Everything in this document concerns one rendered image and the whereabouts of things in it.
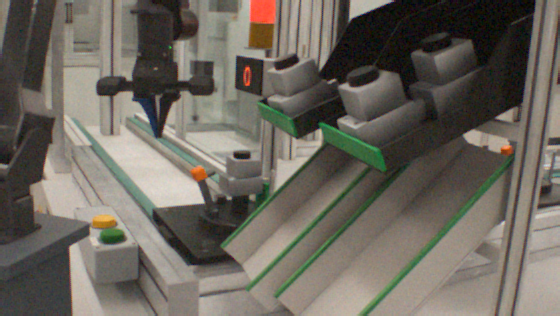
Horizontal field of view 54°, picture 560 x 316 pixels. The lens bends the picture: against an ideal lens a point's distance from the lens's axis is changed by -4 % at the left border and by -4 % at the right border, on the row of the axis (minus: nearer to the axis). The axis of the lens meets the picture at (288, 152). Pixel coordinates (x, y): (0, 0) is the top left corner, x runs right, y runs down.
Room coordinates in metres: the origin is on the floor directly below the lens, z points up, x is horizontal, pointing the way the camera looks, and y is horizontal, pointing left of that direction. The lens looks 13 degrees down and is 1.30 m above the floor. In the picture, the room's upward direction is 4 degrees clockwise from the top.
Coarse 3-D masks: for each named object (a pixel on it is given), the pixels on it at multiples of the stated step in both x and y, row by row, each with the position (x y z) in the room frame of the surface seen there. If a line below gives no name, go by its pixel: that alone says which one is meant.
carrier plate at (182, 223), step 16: (160, 208) 0.96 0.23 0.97; (176, 208) 0.97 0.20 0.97; (192, 208) 0.98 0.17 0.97; (160, 224) 0.92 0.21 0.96; (176, 224) 0.89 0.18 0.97; (192, 224) 0.89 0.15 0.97; (176, 240) 0.84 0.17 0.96; (192, 240) 0.82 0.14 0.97; (224, 240) 0.83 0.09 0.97; (192, 256) 0.78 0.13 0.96; (208, 256) 0.77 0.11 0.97; (224, 256) 0.78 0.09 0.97
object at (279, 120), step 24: (408, 0) 0.77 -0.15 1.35; (432, 0) 0.78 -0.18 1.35; (456, 0) 0.65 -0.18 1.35; (360, 24) 0.75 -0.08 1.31; (384, 24) 0.76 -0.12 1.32; (408, 24) 0.63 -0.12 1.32; (336, 48) 0.74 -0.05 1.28; (360, 48) 0.75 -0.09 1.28; (384, 48) 0.62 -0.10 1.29; (408, 48) 0.63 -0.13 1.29; (336, 72) 0.74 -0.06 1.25; (288, 120) 0.59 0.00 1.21; (312, 120) 0.60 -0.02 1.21
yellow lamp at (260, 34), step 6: (252, 24) 1.13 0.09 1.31; (258, 24) 1.12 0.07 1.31; (264, 24) 1.12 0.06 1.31; (270, 24) 1.13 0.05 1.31; (252, 30) 1.13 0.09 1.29; (258, 30) 1.12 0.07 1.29; (264, 30) 1.12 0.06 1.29; (270, 30) 1.13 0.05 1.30; (252, 36) 1.12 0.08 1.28; (258, 36) 1.12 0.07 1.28; (264, 36) 1.12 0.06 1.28; (270, 36) 1.13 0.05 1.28; (252, 42) 1.12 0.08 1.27; (258, 42) 1.12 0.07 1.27; (264, 42) 1.12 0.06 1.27; (270, 42) 1.13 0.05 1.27
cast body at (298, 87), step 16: (288, 64) 0.64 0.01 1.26; (304, 64) 0.64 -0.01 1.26; (272, 80) 0.66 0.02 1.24; (288, 80) 0.63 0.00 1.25; (304, 80) 0.64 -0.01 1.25; (320, 80) 0.65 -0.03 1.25; (336, 80) 0.68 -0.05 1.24; (272, 96) 0.67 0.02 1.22; (288, 96) 0.63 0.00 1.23; (304, 96) 0.64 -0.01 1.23; (320, 96) 0.65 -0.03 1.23; (336, 96) 0.68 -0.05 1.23; (288, 112) 0.63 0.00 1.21
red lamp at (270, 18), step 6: (252, 0) 1.13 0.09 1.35; (258, 0) 1.12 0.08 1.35; (264, 0) 1.12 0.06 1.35; (270, 0) 1.12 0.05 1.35; (252, 6) 1.13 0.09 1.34; (258, 6) 1.12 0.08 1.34; (264, 6) 1.12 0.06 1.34; (270, 6) 1.12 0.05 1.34; (252, 12) 1.13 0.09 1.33; (258, 12) 1.12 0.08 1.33; (264, 12) 1.12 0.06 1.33; (270, 12) 1.13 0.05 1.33; (252, 18) 1.13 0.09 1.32; (258, 18) 1.12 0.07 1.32; (264, 18) 1.12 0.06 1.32; (270, 18) 1.13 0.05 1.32
